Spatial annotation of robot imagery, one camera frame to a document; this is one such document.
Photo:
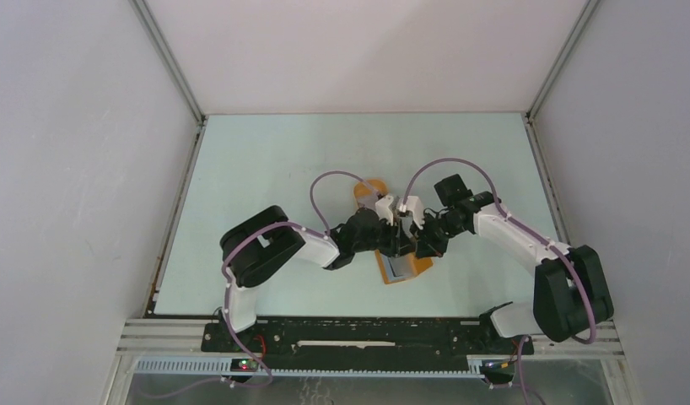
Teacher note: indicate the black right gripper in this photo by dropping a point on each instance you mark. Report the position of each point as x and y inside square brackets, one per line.
[426, 245]

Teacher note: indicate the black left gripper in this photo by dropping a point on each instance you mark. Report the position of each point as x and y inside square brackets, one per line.
[397, 243]

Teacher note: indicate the orange leather card holder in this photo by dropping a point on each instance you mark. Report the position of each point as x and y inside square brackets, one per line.
[398, 269]

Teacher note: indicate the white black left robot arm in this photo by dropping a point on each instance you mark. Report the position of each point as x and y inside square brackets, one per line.
[256, 249]

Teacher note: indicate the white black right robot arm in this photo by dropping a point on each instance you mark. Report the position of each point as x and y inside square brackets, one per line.
[570, 293]

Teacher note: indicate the orange oval plastic tray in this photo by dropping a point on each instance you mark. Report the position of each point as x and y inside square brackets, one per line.
[366, 195]

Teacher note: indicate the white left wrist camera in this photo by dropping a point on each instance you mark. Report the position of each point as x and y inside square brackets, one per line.
[386, 208]

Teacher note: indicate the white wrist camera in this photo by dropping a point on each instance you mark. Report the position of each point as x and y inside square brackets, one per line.
[413, 208]
[386, 208]

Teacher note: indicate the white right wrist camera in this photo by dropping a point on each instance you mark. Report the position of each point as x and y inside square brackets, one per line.
[413, 208]

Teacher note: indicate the black mounting base plate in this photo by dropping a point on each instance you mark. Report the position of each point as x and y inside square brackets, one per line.
[387, 344]

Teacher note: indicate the aluminium frame rail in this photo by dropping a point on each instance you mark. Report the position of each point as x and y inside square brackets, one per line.
[185, 336]

